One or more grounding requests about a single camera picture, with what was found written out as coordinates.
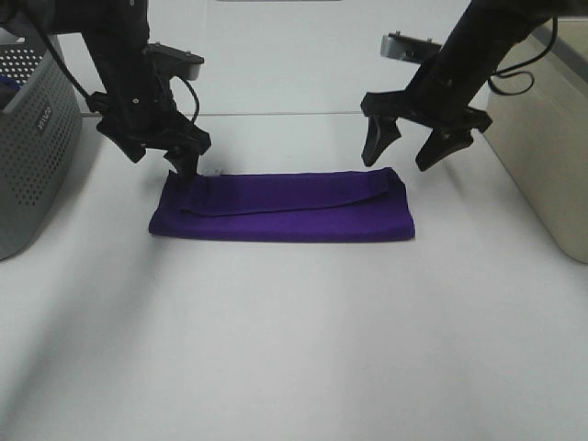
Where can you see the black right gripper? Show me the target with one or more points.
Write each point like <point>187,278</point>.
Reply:
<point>438,97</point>

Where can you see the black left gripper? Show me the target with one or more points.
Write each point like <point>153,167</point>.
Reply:
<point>139,113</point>

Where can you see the purple towel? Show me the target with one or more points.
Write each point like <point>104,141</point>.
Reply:
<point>336,207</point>

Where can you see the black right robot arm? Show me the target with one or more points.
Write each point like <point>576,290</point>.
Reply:
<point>491,28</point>

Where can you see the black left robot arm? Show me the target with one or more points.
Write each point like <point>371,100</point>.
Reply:
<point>110,29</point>

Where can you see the grey perforated plastic basket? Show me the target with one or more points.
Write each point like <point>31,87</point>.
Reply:
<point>40,130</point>

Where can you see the beige storage bin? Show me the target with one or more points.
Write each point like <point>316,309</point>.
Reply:
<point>539,133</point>

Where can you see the dark cloth in basket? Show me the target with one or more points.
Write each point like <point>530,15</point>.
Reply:
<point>9,88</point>

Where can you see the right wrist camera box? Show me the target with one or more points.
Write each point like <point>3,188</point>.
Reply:
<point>403,48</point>

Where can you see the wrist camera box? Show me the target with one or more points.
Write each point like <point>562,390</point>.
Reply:
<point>170,62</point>
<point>403,48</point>

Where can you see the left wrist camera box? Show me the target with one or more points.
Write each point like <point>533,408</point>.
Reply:
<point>170,62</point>

